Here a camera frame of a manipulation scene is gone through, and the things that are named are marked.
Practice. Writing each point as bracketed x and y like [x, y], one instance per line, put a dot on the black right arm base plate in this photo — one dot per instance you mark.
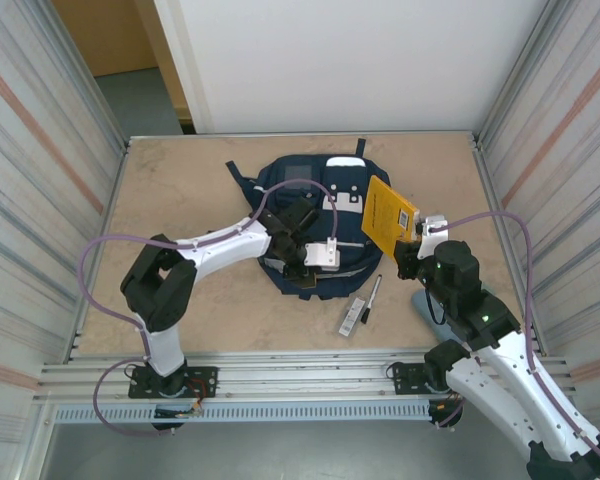
[405, 375]

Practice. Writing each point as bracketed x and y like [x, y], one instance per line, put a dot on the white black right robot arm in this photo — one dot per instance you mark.
[510, 390]

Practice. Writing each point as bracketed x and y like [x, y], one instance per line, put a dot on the teal sponge block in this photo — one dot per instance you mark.
[425, 310]

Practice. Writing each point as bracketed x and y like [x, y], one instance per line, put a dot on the yellow book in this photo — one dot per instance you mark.
[380, 220]

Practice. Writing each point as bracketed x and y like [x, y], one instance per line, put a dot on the black marker pen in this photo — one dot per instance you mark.
[371, 300]

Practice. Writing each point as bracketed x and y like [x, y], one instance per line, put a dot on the wooden door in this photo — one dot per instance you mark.
[110, 35]

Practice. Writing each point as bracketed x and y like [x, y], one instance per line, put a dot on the aluminium mounting rail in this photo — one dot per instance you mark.
[305, 370]

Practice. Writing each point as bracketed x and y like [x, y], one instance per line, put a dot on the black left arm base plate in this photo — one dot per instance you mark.
[205, 375]

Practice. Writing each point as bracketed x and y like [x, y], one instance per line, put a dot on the navy blue backpack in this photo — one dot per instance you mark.
[350, 225]

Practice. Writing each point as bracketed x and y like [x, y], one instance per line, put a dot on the corrugated plastic side panel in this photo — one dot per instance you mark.
[30, 150]
[570, 150]

